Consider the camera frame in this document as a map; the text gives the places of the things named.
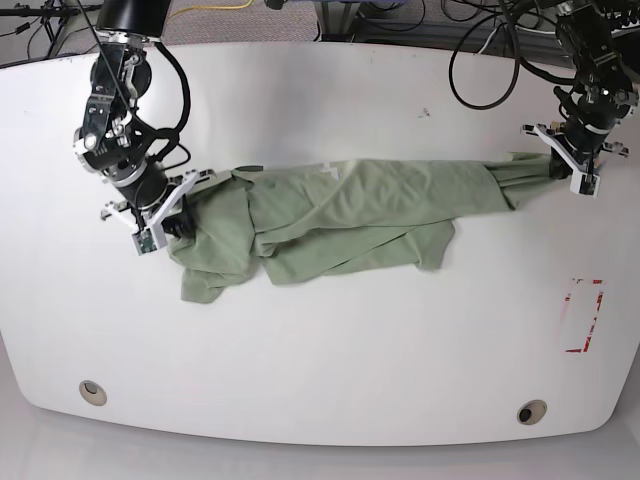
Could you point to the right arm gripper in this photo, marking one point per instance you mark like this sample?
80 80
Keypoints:
161 204

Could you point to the table cable grommet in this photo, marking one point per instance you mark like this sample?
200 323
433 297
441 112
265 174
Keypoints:
93 393
532 412

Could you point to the black tripod legs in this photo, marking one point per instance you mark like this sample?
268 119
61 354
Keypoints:
34 31

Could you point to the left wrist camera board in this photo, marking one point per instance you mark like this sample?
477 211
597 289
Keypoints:
589 185

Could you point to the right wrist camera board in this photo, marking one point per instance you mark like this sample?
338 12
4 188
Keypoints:
144 242

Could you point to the white power strip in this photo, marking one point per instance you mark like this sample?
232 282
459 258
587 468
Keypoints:
623 23

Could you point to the right table cable grommet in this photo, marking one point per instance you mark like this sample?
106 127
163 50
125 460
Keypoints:
532 412

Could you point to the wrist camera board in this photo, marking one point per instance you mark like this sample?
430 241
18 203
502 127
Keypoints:
144 242
589 185

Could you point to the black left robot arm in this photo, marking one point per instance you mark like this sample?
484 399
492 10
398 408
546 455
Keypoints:
602 92

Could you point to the left table cable grommet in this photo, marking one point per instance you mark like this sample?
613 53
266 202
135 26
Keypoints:
93 393

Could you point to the green polo shirt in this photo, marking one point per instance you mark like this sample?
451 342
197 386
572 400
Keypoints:
301 223

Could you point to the red tape rectangle marker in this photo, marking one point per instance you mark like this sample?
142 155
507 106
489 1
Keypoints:
581 308

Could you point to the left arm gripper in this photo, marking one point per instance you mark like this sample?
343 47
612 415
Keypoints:
575 149

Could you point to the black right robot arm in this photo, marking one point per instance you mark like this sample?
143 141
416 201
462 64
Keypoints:
115 143

